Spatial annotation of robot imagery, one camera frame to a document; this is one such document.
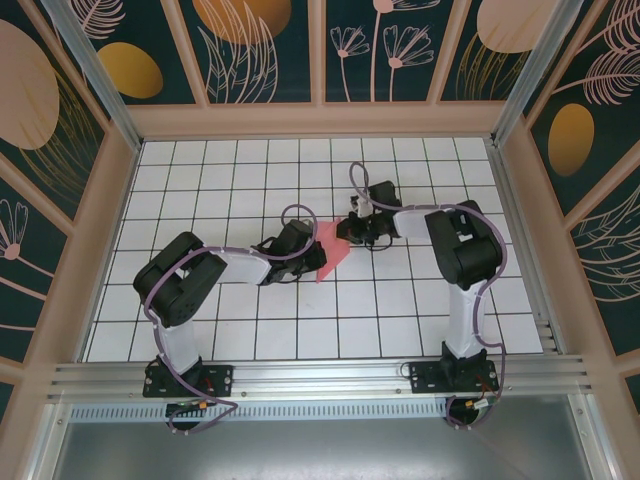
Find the aluminium mounting rail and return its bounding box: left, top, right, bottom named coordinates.
left=47, top=354, right=596, bottom=402

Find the aluminium side rail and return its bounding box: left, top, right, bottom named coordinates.
left=487, top=138, right=559, bottom=355

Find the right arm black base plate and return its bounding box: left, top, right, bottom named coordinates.
left=408, top=360, right=501, bottom=396

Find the aluminium frame post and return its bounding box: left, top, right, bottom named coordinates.
left=489, top=0, right=587, bottom=147
left=39, top=0, right=145, bottom=152

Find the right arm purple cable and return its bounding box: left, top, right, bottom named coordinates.
left=348, top=160, right=512, bottom=431

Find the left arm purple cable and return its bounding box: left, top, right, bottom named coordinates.
left=143, top=204, right=239, bottom=435

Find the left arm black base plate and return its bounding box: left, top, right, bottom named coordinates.
left=143, top=364, right=236, bottom=399

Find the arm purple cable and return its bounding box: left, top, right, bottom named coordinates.
left=348, top=160, right=512, bottom=431
left=143, top=204, right=239, bottom=435

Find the pink paper sheet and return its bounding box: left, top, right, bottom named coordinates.
left=315, top=217, right=352, bottom=282

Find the slotted grey cable duct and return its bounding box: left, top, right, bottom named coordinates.
left=69, top=398, right=454, bottom=422

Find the grey metal sheet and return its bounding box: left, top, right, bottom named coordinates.
left=27, top=418, right=619, bottom=480

